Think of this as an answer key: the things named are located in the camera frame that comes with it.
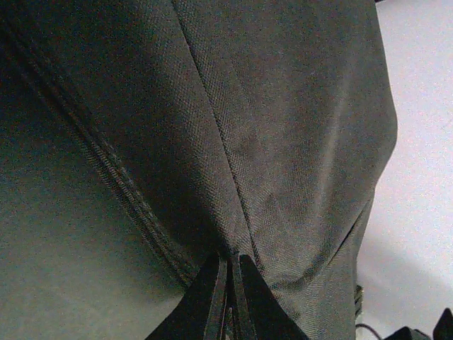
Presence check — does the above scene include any black student bag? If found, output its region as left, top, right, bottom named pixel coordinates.
left=1, top=1, right=397, bottom=339

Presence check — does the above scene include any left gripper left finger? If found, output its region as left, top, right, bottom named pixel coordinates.
left=147, top=254, right=227, bottom=340

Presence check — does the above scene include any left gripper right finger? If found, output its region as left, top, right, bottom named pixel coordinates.
left=233, top=254, right=304, bottom=339

